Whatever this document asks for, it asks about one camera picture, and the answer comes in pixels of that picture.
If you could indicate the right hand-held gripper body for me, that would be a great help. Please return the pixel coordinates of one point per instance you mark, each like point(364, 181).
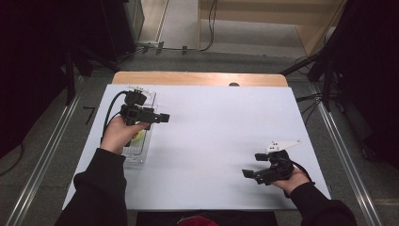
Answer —
point(277, 166)

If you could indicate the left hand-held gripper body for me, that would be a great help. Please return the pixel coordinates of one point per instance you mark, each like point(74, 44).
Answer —
point(135, 113)

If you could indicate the yellow-green round object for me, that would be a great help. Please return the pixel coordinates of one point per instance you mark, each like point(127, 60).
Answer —
point(138, 136)

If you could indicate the clear plastic container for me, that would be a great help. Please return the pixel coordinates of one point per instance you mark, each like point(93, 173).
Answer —
point(139, 150)

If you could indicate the person's right hand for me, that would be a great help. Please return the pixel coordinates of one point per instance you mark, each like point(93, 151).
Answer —
point(291, 183)

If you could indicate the person's left hand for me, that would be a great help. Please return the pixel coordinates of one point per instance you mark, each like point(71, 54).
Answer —
point(117, 135)

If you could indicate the white table cover board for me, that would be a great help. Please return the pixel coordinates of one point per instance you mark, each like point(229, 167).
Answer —
point(213, 141)

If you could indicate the wooden table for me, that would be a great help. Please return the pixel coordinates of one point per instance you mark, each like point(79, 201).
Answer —
point(200, 78)

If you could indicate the person's red clothing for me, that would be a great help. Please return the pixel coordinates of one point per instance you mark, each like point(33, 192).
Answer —
point(197, 221)

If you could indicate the black metal stand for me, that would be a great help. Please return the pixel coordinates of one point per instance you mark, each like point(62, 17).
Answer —
point(70, 78)
point(326, 78)

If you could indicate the black curtain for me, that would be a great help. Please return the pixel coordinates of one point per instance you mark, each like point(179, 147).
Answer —
point(367, 78)
point(37, 62)

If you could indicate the light wooden shelf unit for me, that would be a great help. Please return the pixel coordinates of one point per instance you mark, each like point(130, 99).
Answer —
point(269, 19)

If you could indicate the metal floor rail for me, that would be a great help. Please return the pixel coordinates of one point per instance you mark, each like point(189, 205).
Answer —
point(348, 157)
point(44, 157)

